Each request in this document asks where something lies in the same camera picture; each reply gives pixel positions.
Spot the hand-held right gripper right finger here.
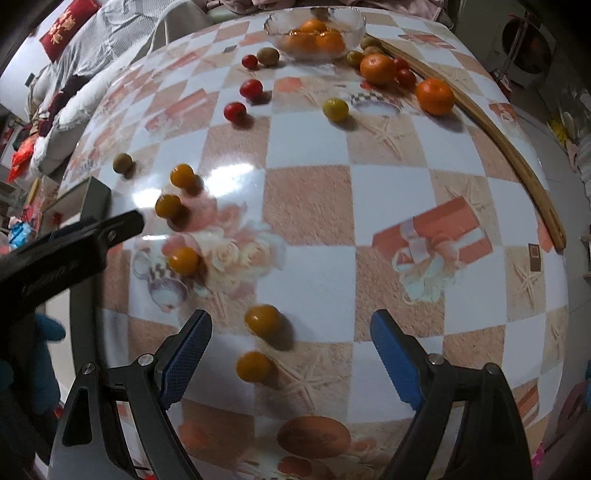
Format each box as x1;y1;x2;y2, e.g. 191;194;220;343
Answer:
370;309;534;480

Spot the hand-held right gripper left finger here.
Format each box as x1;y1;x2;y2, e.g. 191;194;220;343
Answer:
48;309;213;480

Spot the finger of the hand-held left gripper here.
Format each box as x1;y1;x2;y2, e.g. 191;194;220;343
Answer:
95;209;145;244

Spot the small orange kumquat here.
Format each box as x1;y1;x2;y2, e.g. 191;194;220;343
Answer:
244;304;282;337
236;351;273;383
170;164;195;188
155;194;182;219
168;247;201;275

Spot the person's left hand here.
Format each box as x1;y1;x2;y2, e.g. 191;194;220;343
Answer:
0;313;66;417

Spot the dark open box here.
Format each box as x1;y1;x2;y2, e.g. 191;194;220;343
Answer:
41;178;113;228

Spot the red snack packet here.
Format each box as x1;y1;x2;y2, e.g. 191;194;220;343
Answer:
8;137;38;182

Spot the white quilt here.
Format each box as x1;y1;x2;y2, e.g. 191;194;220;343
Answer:
30;69;122;174

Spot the grey striped bed blanket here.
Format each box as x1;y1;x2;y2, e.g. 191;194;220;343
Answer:
28;0;211;95

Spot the red embroidered pillow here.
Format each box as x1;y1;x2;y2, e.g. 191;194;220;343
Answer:
39;0;103;61

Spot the curved wooden strip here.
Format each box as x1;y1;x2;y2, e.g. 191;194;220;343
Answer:
378;38;568;253

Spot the clear glass bowl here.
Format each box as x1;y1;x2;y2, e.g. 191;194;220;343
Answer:
263;8;368;61

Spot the white washing machine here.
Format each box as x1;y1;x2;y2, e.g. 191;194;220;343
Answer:
489;9;560;89

